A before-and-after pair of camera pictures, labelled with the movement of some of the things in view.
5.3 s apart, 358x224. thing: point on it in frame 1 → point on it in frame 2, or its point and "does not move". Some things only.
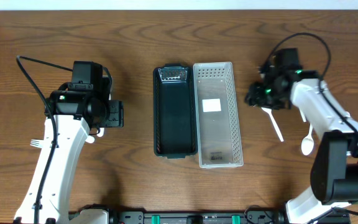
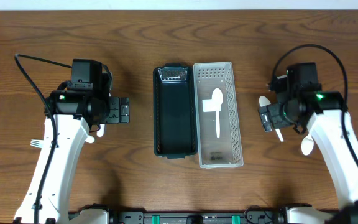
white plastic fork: x=101 y=132 does not move
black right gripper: x=257 y=91 → x=275 y=109
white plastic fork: x=90 y=139 does not move
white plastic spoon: x=269 y=110 → x=217 y=101
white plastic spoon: x=307 y=144 does not move
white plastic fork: x=37 y=143 does not move
